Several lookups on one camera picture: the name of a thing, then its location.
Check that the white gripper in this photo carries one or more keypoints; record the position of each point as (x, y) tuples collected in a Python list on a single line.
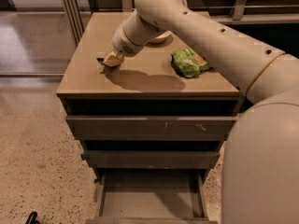
[(121, 45)]

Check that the black rxbar chocolate bar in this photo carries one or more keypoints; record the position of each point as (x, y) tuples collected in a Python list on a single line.
[(100, 60)]

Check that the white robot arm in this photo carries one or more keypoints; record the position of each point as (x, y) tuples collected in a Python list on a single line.
[(260, 171)]

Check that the grey drawer cabinet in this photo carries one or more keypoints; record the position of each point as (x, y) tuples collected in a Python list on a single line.
[(143, 86)]

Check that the grey top drawer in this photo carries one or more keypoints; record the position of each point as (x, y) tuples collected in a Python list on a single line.
[(153, 128)]

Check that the grey middle drawer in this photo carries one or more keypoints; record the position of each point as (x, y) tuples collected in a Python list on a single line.
[(151, 159)]

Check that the grey open bottom drawer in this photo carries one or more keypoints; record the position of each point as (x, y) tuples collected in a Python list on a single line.
[(150, 197)]

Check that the white bowl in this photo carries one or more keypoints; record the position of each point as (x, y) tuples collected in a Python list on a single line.
[(161, 38)]

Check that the green snack bag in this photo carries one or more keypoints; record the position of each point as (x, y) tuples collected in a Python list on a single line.
[(187, 63)]

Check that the black object on floor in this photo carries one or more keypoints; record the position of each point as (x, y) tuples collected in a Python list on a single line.
[(32, 219)]

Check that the metal shelf frame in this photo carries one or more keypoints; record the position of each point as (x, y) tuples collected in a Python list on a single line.
[(36, 39)]

